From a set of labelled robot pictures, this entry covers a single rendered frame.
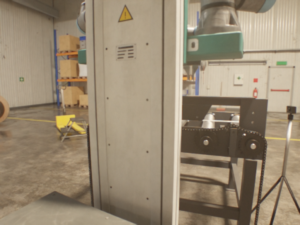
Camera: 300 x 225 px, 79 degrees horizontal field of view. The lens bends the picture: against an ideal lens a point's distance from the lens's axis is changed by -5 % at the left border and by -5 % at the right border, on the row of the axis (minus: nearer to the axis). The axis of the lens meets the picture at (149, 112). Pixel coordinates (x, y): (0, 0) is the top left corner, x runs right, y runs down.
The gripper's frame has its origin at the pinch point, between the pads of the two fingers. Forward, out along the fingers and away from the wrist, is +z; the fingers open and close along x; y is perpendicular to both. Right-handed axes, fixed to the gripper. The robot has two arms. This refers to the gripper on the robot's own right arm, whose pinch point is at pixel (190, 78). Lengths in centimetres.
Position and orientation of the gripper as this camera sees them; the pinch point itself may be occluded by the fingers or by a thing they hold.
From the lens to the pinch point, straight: 129.6
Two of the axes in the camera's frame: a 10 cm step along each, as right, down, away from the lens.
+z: 0.0, 9.9, 1.4
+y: -3.2, 1.3, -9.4
